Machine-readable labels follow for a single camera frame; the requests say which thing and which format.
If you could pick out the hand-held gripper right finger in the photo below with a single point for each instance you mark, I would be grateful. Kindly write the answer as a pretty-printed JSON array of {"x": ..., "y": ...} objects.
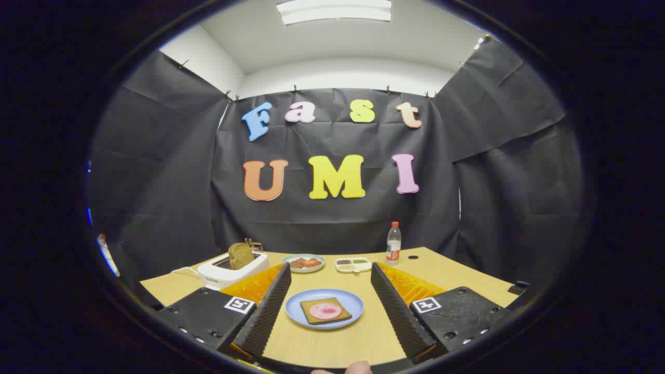
[{"x": 397, "y": 311}]

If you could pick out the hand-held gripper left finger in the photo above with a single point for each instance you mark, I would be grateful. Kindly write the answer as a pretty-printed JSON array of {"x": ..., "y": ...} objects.
[{"x": 270, "y": 311}]

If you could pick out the brown bread slice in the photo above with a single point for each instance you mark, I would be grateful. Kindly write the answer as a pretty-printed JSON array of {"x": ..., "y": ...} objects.
[{"x": 241, "y": 255}]

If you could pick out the light blue plate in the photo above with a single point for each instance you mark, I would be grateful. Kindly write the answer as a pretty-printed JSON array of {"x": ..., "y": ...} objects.
[{"x": 296, "y": 311}]

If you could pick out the yellow-topped toy bread slice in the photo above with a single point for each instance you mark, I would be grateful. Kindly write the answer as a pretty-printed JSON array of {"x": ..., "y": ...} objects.
[{"x": 306, "y": 304}]

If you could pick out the teal plate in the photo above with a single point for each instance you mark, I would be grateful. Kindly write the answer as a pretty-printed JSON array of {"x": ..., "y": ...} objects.
[{"x": 304, "y": 270}]

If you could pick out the brown toy meat slice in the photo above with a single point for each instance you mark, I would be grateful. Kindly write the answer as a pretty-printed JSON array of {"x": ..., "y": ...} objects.
[{"x": 296, "y": 264}]

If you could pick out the pink toy ham slice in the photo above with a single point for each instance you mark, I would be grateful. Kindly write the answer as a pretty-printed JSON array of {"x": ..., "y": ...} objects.
[{"x": 326, "y": 311}]

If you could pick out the white toaster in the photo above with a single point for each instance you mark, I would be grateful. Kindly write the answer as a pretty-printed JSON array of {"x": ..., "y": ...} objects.
[{"x": 223, "y": 272}]

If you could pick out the white divided condiment tray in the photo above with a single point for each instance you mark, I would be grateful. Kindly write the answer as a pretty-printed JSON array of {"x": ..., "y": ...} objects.
[{"x": 353, "y": 265}]

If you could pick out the red toy tomato slice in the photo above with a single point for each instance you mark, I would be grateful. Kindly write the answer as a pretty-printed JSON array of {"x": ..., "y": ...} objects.
[{"x": 313, "y": 263}]

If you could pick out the clear red-capped water bottle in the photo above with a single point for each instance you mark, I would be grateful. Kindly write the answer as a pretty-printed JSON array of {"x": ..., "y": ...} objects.
[{"x": 394, "y": 244}]

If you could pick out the clear glass utensil holder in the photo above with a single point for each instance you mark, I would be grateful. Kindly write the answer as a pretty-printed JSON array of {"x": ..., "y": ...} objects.
[{"x": 254, "y": 245}]

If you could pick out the black backdrop cloth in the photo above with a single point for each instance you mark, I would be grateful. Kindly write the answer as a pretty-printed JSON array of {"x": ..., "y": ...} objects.
[{"x": 332, "y": 218}]

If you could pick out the small black object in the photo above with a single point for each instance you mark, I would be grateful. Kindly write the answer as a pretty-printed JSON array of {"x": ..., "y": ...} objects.
[{"x": 518, "y": 288}]

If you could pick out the white and red object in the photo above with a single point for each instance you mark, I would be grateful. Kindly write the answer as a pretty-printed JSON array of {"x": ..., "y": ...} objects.
[{"x": 106, "y": 254}]

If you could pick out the ceiling light panel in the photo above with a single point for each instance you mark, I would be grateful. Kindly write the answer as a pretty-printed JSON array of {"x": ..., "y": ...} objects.
[{"x": 332, "y": 11}]

